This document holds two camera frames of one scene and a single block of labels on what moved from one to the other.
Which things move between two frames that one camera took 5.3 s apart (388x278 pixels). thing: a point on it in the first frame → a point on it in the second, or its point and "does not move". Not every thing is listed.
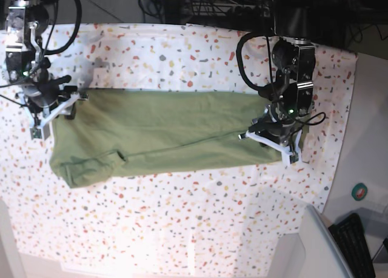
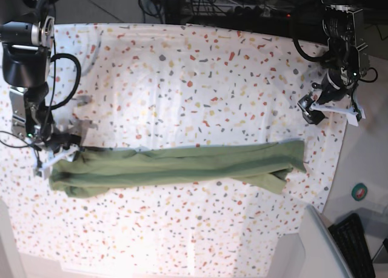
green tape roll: x=359 y=191 does not move
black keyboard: x=349 y=232 does not move
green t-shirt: x=112 y=133 → x=268 y=166
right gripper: x=278 y=126 → x=336 y=95
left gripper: x=45 y=99 → x=60 y=145
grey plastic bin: x=324 y=257 does not move
